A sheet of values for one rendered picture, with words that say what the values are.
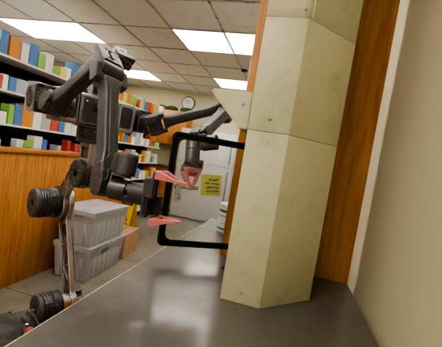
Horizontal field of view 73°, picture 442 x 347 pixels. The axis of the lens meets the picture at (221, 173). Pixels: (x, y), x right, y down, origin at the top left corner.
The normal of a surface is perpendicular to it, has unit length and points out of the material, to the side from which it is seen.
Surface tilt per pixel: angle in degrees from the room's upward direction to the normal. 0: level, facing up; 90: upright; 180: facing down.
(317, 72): 90
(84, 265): 96
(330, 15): 90
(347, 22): 90
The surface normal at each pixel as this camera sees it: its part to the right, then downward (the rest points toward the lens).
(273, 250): 0.52, 0.13
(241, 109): -0.22, 0.01
